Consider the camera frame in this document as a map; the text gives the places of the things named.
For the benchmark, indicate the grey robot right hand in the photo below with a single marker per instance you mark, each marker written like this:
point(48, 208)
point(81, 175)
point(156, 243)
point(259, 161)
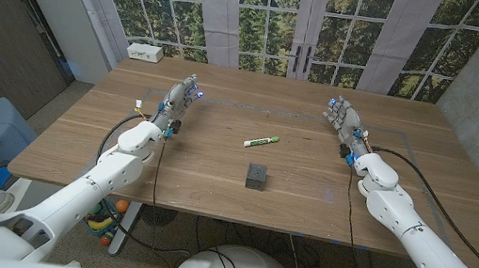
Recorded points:
point(346, 119)

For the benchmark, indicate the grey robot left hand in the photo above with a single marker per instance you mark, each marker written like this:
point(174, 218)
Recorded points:
point(175, 100)

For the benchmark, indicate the white green marker body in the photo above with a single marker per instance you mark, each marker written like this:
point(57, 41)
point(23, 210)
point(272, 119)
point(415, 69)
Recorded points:
point(257, 142)

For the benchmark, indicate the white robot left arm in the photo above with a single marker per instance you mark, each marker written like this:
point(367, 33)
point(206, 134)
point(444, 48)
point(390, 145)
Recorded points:
point(83, 191)

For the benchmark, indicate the dark grey block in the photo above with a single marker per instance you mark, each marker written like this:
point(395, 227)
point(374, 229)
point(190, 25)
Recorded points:
point(256, 177)

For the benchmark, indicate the white power box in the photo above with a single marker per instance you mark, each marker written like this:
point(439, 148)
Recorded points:
point(145, 52)

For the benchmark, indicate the printed window backdrop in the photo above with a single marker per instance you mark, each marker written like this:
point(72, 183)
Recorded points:
point(256, 22)

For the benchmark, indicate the black round mesh object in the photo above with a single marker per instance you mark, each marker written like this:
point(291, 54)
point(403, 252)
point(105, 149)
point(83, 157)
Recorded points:
point(158, 216)

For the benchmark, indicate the orange ball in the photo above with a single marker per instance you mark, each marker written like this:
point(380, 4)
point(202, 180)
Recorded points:
point(122, 206)

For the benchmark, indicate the white table leg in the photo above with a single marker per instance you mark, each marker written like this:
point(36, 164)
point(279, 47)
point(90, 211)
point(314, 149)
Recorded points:
point(125, 231)

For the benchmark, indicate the basket of toy fruit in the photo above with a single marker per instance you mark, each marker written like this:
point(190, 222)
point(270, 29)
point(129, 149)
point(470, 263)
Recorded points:
point(101, 223)

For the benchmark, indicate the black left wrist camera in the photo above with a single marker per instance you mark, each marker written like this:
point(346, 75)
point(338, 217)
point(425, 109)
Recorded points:
point(175, 126)

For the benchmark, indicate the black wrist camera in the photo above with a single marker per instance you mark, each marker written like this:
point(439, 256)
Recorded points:
point(175, 126)
point(344, 150)

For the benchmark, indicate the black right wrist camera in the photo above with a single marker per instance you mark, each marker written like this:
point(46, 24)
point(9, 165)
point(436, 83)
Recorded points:
point(344, 150)

